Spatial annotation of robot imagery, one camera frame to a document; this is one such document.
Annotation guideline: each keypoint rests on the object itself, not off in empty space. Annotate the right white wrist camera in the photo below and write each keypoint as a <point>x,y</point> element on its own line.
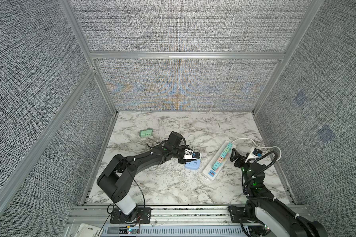
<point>253,156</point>

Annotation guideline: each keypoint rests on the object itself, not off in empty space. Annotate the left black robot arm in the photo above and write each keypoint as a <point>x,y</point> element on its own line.
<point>174,145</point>

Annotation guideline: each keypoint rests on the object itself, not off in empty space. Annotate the long white power strip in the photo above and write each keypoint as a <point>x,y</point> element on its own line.
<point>210,174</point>

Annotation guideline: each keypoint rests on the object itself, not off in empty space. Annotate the blue square power strip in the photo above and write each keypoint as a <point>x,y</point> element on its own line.
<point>193,165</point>

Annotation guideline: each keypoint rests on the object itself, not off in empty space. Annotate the pink plug cube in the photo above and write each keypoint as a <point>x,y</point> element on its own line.
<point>220,160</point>

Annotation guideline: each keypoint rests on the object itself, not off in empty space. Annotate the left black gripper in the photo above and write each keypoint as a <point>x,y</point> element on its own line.
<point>183,161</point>

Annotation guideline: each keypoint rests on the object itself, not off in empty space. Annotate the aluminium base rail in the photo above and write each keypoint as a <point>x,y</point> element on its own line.
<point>165,221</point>

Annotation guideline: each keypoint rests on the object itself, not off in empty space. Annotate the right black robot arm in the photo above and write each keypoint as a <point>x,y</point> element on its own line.
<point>264,213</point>

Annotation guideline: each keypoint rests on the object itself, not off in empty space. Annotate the white label box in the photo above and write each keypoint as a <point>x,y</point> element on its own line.
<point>86,230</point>

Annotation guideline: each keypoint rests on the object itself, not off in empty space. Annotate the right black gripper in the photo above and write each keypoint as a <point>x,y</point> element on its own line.
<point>242,159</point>

